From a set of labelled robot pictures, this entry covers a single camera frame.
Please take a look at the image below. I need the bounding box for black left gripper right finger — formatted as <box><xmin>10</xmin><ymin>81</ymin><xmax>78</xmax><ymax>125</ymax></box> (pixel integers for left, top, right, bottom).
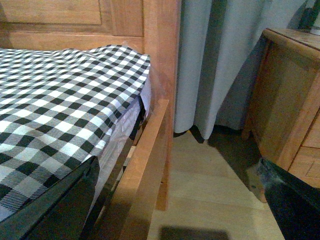
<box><xmin>257</xmin><ymin>158</ymin><xmax>320</xmax><ymax>240</ymax></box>

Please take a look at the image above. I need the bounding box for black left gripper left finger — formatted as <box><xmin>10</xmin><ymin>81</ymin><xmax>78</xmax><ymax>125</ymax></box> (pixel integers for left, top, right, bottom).
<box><xmin>0</xmin><ymin>156</ymin><xmax>100</xmax><ymax>240</ymax></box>

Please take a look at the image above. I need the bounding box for wooden drawer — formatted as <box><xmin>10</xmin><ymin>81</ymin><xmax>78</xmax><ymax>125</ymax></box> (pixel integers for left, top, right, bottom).
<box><xmin>288</xmin><ymin>146</ymin><xmax>320</xmax><ymax>189</ymax></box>
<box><xmin>302</xmin><ymin>110</ymin><xmax>320</xmax><ymax>149</ymax></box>

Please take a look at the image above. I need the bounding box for wooden nightstand cabinet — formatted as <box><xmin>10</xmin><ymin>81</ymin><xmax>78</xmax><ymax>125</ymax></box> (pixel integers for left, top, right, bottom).
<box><xmin>241</xmin><ymin>26</ymin><xmax>320</xmax><ymax>203</ymax></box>

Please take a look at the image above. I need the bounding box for black white checkered bedsheet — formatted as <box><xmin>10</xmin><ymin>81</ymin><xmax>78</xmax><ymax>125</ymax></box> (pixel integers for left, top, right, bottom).
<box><xmin>0</xmin><ymin>45</ymin><xmax>151</xmax><ymax>220</ymax></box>

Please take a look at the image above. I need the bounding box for white mattress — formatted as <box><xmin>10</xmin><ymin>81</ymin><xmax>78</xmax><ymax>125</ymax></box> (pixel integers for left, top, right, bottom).
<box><xmin>70</xmin><ymin>79</ymin><xmax>152</xmax><ymax>240</ymax></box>

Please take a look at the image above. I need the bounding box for grey-green curtain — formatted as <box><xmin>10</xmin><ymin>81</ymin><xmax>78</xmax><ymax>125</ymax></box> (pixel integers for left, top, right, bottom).
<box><xmin>174</xmin><ymin>0</ymin><xmax>317</xmax><ymax>143</ymax></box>

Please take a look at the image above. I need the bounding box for wooden bed frame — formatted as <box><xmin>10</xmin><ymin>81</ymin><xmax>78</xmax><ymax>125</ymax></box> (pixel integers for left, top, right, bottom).
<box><xmin>0</xmin><ymin>0</ymin><xmax>181</xmax><ymax>240</ymax></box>

